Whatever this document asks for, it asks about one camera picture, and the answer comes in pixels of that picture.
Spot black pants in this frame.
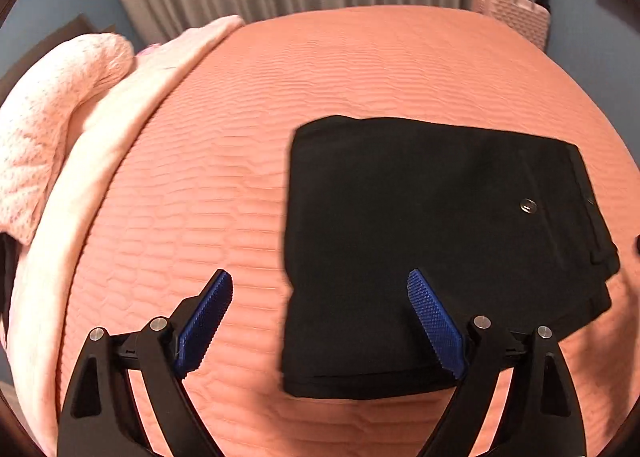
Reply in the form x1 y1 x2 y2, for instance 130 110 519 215
281 116 620 399

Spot pink dotted pillow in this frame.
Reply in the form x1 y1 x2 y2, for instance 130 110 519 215
1 32 134 245

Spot black garment beside pillow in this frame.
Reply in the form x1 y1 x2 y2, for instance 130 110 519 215
0 233 22 335

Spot pink hard-shell suitcase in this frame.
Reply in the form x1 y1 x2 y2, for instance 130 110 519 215
472 0 550 51

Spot salmon quilted bedspread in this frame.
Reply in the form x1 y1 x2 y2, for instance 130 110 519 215
55 6 639 456

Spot light pink blanket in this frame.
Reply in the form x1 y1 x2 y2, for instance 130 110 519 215
2 15 243 456

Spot dark bed headboard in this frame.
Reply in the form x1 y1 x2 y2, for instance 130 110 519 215
1 14 117 104

